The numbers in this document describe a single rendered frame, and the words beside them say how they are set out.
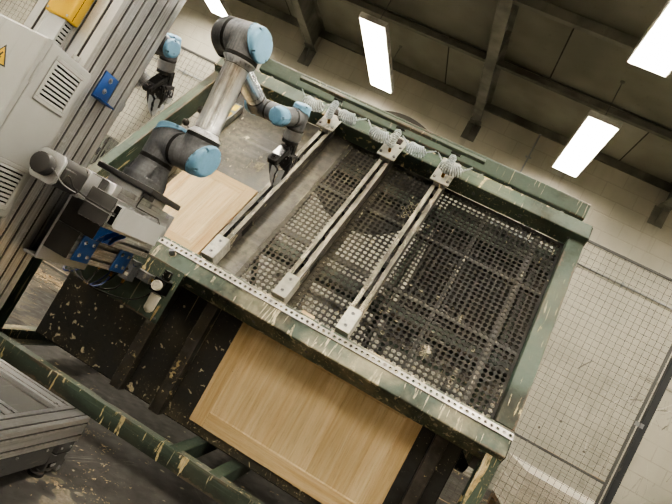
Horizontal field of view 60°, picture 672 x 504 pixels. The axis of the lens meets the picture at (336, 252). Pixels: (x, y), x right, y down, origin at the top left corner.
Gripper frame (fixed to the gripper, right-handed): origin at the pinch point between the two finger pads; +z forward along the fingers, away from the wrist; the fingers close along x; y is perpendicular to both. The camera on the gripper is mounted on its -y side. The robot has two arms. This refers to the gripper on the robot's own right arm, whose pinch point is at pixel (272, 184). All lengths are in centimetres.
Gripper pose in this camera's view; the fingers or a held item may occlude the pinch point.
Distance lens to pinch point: 248.8
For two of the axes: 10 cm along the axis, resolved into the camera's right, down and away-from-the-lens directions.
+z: -3.6, 8.5, 3.7
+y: 3.5, -2.5, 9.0
